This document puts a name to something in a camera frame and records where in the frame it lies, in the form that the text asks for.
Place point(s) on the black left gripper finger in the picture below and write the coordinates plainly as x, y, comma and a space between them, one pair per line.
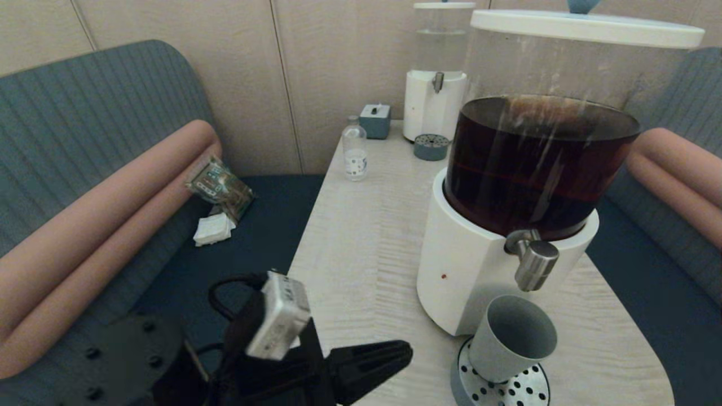
378, 355
366, 383

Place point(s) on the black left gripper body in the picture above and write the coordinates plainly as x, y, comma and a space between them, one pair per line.
282, 386

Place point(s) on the grey plastic cup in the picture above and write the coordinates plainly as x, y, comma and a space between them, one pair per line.
507, 344

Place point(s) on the tea-filled drink dispenser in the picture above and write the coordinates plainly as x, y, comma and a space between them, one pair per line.
468, 259

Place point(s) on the grey perforated drip tray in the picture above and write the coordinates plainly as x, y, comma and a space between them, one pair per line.
524, 392
431, 148

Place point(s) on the navy seat cushion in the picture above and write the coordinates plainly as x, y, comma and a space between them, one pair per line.
254, 237
665, 316

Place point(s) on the white folded napkins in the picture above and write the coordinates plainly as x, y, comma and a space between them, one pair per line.
214, 230

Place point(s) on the steel dispenser tap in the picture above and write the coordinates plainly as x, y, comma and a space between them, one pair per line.
536, 265
437, 82

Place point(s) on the clear plastic bottle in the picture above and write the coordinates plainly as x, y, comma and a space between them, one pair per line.
355, 157

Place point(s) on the green snack bag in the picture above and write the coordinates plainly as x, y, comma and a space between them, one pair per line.
220, 188

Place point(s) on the pink cylindrical bolster cushion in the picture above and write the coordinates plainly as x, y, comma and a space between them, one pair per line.
84, 282
688, 158
113, 197
677, 197

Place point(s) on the small grey box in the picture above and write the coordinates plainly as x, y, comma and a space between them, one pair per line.
375, 122

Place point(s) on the water-filled drink dispenser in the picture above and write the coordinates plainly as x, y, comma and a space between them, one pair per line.
428, 110

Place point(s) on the blue-grey ribbed booth sofa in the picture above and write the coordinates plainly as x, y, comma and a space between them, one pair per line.
699, 96
84, 101

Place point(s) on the white dispenser lid blue knob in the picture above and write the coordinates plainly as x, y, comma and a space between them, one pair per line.
440, 5
586, 28

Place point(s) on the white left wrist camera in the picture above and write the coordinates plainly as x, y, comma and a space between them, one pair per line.
279, 316

